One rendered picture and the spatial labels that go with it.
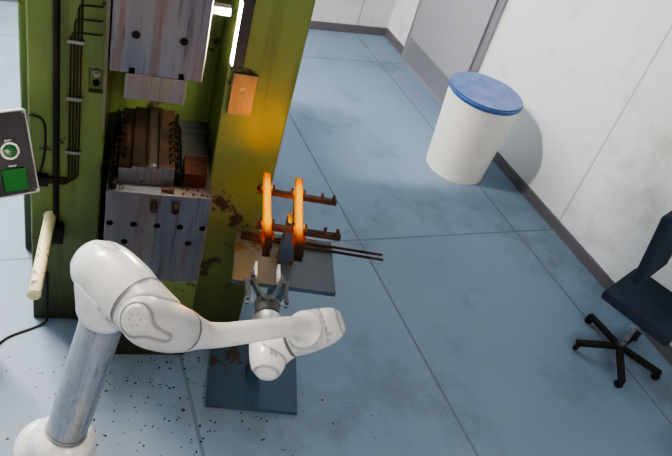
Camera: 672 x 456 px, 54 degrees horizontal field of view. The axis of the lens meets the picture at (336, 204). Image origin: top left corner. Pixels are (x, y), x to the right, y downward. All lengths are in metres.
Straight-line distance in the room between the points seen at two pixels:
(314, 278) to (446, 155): 2.42
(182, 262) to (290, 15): 1.07
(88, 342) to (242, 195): 1.34
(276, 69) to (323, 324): 1.05
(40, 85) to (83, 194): 0.49
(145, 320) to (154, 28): 1.13
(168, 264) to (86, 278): 1.25
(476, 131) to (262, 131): 2.32
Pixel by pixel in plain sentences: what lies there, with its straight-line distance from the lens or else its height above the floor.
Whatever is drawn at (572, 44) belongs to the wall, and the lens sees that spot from 4.87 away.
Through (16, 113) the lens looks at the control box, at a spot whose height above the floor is 1.19.
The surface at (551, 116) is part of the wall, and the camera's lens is 4.95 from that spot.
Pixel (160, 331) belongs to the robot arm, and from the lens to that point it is 1.42.
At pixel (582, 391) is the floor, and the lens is 3.86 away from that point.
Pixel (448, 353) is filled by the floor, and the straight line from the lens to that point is 3.60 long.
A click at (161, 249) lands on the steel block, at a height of 0.64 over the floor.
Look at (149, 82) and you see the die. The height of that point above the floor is 1.34.
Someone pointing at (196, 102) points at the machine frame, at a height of 1.01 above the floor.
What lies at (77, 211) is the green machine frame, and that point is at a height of 0.64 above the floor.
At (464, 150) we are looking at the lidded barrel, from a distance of 4.76.
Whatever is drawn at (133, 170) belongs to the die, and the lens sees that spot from 2.55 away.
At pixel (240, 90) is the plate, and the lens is 2.51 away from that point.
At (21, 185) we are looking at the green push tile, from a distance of 2.43.
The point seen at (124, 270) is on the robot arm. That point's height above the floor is 1.42.
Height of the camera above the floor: 2.47
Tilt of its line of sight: 35 degrees down
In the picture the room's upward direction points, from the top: 18 degrees clockwise
